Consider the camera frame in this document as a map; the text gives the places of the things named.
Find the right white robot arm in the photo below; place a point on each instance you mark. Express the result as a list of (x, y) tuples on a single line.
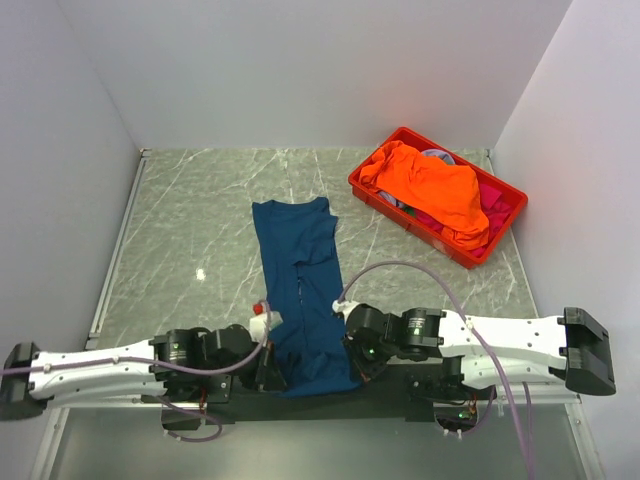
[(476, 352)]

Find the blue mickey t shirt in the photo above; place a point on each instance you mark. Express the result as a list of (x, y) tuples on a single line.
[(303, 278)]

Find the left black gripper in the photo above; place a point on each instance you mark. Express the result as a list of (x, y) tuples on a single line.
[(268, 374)]

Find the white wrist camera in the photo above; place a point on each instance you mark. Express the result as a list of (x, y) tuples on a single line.
[(263, 322), (343, 308)]

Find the black base beam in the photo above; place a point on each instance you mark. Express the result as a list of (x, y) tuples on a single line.
[(401, 391)]

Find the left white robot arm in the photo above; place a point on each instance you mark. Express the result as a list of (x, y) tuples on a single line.
[(181, 365)]

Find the magenta t shirt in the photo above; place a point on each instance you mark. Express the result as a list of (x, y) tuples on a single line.
[(493, 205)]

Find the orange t shirt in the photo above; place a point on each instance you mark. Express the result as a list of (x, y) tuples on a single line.
[(450, 194)]

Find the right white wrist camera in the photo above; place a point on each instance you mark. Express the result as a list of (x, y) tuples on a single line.
[(343, 308)]

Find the lavender t shirt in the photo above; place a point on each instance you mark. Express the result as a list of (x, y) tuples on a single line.
[(445, 156)]

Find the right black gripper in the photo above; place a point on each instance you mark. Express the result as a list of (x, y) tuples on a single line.
[(367, 370)]

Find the aluminium rail frame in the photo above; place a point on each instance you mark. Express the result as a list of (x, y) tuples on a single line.
[(530, 390)]

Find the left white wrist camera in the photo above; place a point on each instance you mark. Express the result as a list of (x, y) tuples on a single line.
[(263, 322)]

